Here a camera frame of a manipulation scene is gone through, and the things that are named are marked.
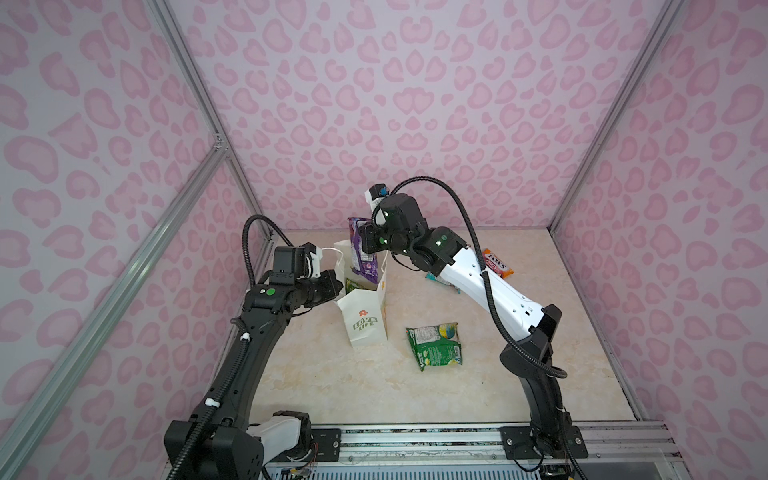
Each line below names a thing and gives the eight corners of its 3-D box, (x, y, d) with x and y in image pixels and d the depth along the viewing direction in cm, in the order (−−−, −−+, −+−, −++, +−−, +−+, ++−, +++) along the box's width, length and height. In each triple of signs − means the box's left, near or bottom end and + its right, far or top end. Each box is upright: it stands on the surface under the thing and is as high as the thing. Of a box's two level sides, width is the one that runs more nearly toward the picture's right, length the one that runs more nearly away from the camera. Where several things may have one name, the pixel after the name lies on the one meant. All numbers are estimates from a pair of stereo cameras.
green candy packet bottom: (413, 370, 87) (413, 366, 84) (407, 332, 94) (407, 327, 92) (465, 364, 88) (467, 359, 85) (455, 327, 95) (456, 321, 93)
